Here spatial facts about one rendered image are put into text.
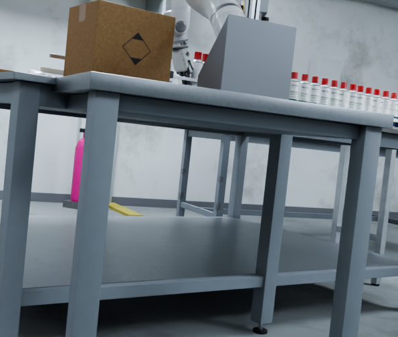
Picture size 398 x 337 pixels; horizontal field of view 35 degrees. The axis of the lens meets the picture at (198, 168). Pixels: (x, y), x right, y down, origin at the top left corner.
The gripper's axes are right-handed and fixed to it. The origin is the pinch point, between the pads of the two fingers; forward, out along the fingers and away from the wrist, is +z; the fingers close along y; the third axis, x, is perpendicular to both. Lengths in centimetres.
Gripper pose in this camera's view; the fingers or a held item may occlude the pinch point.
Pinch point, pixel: (186, 82)
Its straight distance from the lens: 279.6
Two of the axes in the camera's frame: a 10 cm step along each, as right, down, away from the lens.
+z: 1.7, 9.5, 2.5
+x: -7.9, 2.9, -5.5
